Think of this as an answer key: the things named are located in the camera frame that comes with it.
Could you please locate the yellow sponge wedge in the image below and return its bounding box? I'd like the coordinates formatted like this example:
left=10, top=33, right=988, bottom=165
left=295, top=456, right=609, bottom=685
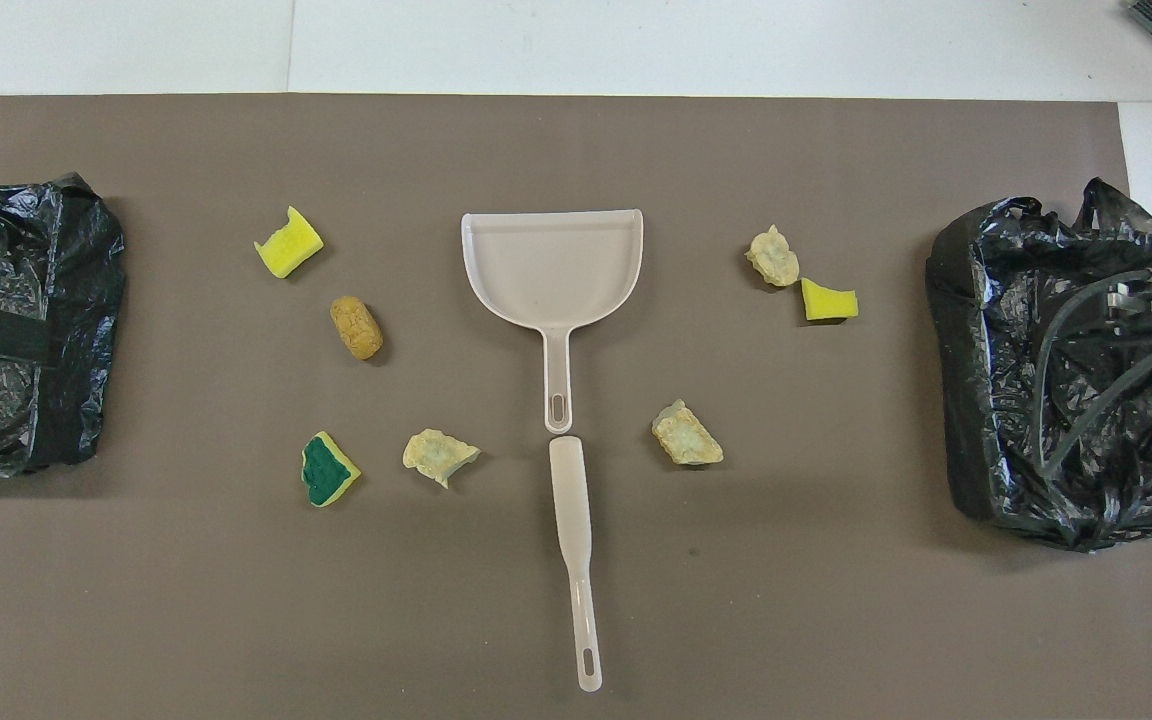
left=800, top=277, right=859, bottom=323

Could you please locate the notched yellow sponge piece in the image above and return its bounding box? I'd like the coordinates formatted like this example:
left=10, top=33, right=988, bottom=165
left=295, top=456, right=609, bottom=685
left=254, top=206, right=325, bottom=280

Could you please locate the pale yellow foam chunk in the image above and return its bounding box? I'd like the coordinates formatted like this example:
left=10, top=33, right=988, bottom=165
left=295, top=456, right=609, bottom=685
left=651, top=399, right=725, bottom=468
left=402, top=428, right=482, bottom=490
left=745, top=225, right=801, bottom=289

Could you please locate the yellow sponge with green pad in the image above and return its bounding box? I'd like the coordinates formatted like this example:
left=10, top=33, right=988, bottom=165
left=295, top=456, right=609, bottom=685
left=300, top=430, right=362, bottom=508

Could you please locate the beige plastic dustpan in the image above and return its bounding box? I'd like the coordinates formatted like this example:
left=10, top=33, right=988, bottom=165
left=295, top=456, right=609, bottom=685
left=461, top=209, right=645, bottom=434

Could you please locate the black bag-lined bin, crumpled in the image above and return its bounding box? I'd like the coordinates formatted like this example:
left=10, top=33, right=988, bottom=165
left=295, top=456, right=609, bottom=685
left=925, top=177, right=1152, bottom=553

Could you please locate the brown paper table mat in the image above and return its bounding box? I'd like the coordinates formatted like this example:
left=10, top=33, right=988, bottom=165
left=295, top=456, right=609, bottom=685
left=0, top=95, right=1152, bottom=720

